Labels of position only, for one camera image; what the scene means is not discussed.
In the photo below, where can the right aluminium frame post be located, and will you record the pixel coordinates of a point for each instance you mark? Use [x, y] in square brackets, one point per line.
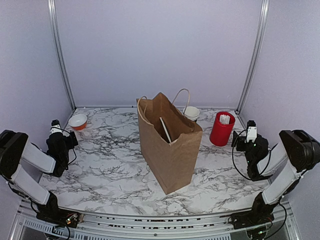
[261, 29]

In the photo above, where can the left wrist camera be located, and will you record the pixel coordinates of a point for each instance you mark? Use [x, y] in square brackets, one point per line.
[55, 128]

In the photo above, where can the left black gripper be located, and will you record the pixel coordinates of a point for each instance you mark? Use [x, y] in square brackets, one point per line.
[71, 143]

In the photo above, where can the stack of paper cups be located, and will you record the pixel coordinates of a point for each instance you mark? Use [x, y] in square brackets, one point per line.
[192, 113]

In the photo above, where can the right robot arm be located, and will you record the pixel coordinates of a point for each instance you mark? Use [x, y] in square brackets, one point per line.
[295, 154]

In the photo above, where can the red cylindrical holder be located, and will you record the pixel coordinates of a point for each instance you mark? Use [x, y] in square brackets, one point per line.
[220, 133]

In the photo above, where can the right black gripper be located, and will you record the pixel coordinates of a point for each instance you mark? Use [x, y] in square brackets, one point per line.
[240, 139]

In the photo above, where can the white and orange bowl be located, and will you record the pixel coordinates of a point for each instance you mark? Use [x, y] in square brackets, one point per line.
[78, 122]

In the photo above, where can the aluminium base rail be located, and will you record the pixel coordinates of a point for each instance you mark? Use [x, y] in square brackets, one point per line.
[102, 226]

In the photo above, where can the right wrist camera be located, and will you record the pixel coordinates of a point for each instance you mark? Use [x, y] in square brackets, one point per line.
[251, 131]

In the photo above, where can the aluminium frame post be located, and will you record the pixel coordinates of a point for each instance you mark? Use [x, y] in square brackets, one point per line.
[59, 52]
[261, 29]

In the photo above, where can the white sugar packets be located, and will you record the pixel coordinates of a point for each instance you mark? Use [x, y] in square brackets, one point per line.
[224, 119]

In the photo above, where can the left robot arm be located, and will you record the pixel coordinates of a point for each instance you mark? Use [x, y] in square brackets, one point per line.
[18, 155]

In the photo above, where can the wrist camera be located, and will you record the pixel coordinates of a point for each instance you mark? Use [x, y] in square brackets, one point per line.
[55, 128]
[251, 131]

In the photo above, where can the white straw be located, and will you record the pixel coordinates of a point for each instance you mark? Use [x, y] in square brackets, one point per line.
[165, 130]

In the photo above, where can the left aluminium frame post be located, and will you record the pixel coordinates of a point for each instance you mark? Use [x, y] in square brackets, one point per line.
[59, 52]

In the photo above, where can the brown paper bag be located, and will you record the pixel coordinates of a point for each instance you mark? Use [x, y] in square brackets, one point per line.
[173, 163]

